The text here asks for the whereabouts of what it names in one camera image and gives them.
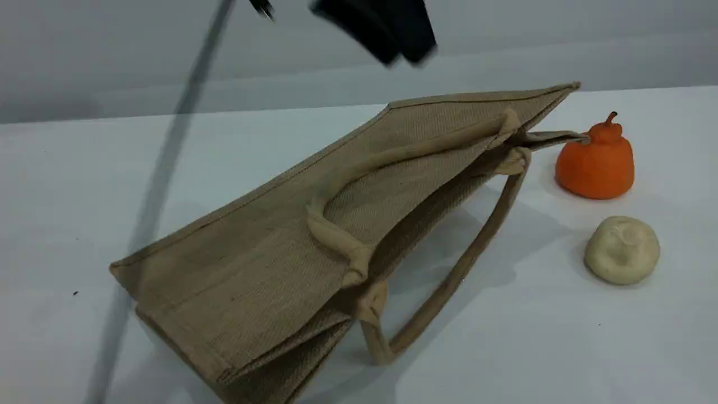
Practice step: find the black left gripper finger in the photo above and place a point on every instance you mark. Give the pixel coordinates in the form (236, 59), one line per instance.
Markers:
(412, 28)
(364, 25)

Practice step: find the brown jute tote bag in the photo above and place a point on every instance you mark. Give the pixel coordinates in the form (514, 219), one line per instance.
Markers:
(336, 235)

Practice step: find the orange toy pear-shaped fruit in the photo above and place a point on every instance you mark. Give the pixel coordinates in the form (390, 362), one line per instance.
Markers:
(594, 165)

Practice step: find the cream white toy bun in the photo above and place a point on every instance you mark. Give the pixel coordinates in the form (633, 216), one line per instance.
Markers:
(621, 252)

